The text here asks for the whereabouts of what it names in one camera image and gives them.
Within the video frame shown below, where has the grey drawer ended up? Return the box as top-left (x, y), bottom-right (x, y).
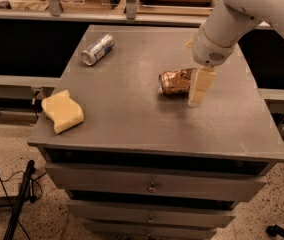
top-left (45, 163), bottom-right (266, 202)
top-left (67, 200), bottom-right (235, 228)
top-left (81, 219), bottom-right (216, 240)

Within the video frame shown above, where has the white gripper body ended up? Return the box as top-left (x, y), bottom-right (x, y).
top-left (191, 24), bottom-right (235, 66)

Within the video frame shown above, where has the grey drawer cabinet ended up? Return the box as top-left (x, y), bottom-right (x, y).
top-left (27, 24), bottom-right (284, 240)

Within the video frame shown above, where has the bottom grey drawer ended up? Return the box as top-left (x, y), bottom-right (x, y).
top-left (81, 219), bottom-right (216, 240)

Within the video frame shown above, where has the orange soda can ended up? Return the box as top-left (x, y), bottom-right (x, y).
top-left (159, 68), bottom-right (193, 96)

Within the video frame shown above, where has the black object bottom right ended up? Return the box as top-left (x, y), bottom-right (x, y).
top-left (266, 225), bottom-right (284, 238)

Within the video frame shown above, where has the middle grey drawer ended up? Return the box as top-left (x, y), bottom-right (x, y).
top-left (67, 200), bottom-right (235, 228)

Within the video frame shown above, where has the black tripod leg left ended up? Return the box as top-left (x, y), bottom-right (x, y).
top-left (4, 160), bottom-right (36, 240)

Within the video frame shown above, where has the grey metal rail shelf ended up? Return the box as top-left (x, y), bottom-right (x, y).
top-left (0, 0), bottom-right (273, 31)

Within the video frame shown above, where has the yellow sponge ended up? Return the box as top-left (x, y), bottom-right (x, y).
top-left (41, 90), bottom-right (84, 134)

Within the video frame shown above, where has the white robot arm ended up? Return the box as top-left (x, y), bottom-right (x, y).
top-left (188, 0), bottom-right (284, 107)

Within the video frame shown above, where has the top grey drawer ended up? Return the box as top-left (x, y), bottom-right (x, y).
top-left (45, 163), bottom-right (266, 202)

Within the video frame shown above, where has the silver blue soda can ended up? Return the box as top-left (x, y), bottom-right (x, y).
top-left (81, 34), bottom-right (115, 66)

